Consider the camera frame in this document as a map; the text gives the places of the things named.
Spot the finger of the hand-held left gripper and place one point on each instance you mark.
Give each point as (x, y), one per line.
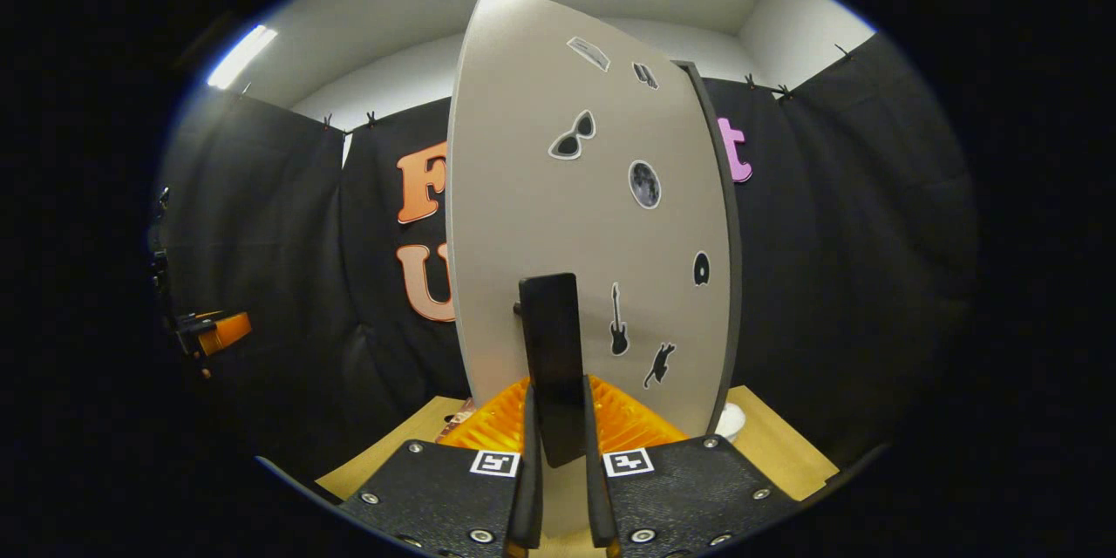
(225, 331)

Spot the black backdrop cloth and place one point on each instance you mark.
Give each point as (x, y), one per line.
(872, 235)

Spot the beige cabinet door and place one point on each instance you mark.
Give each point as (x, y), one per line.
(523, 148)

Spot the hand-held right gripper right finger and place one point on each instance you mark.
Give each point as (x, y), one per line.
(600, 497)

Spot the brown patterned book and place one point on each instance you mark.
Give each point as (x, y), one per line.
(455, 425)

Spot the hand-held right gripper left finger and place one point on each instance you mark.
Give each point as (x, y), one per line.
(526, 497)

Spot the ceiling light panel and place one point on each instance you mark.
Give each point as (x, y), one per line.
(242, 57)

